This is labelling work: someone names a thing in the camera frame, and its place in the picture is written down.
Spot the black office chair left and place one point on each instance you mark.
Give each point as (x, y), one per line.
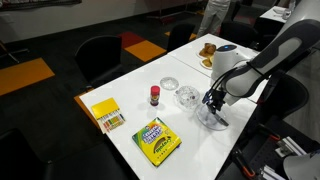
(99, 59)

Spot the black office chair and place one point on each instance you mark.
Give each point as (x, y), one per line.
(99, 59)
(179, 36)

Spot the plate of yellow buns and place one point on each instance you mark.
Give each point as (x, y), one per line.
(207, 63)

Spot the open yellow crayon box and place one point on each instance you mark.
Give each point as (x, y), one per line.
(108, 115)

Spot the red capped small bottle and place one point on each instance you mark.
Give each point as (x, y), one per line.
(154, 95)

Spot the plate of pastries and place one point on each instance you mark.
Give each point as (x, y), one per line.
(208, 50)

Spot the black chair front left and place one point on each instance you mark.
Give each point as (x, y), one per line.
(18, 161)

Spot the standing person in white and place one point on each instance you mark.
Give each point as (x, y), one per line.
(214, 14)

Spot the black marker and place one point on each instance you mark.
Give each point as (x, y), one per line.
(221, 120)

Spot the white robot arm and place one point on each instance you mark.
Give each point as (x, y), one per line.
(235, 77)

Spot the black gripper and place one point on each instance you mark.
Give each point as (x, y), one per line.
(214, 99)

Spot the clear glass bowl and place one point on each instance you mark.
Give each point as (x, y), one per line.
(187, 98)

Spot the black chair right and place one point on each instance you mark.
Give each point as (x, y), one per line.
(281, 97)

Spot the Crayola marker box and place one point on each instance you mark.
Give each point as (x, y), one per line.
(157, 141)

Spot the clear white plate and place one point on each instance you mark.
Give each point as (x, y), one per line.
(208, 119)

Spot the black office chair far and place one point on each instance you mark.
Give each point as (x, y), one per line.
(179, 36)

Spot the orange handled clamp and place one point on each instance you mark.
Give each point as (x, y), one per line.
(243, 165)

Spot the small clear glass lid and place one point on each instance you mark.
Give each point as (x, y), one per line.
(169, 83)

